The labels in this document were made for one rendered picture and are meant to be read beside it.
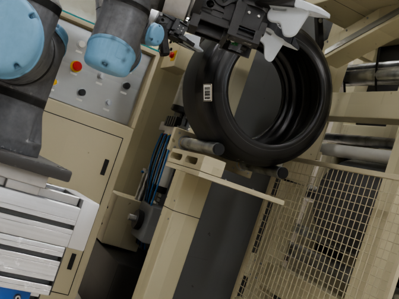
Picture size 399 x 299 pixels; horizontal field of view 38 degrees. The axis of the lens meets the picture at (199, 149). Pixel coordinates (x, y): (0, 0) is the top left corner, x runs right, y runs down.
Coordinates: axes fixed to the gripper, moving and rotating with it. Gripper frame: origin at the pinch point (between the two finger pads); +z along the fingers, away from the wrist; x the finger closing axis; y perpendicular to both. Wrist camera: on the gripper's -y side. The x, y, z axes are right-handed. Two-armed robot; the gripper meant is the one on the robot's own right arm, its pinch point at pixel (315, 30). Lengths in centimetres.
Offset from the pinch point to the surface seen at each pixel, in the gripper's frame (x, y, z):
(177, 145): -145, -1, -8
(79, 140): -169, 7, -48
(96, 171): -174, 17, -37
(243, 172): -154, -1, 23
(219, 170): -114, 8, 8
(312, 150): -155, -20, 50
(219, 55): -106, -30, -6
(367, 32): -119, -64, 48
